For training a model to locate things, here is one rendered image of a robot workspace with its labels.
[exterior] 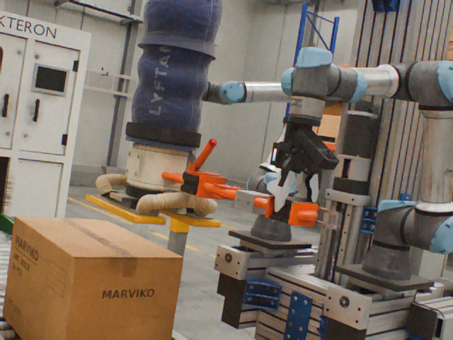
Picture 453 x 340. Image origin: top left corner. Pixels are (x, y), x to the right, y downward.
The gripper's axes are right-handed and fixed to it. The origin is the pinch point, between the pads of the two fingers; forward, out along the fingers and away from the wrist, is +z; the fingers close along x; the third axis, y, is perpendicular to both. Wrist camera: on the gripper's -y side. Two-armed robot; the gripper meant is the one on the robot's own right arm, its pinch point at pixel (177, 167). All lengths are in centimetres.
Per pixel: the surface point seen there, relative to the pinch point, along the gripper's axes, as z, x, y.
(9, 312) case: 64, -46, -29
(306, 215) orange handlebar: 0, -28, 96
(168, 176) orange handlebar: 0, -29, 42
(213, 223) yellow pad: 11, -15, 47
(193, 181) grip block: -1, -31, 57
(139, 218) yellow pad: 11, -39, 47
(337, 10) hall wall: -324, 756, -666
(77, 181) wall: 115, 330, -872
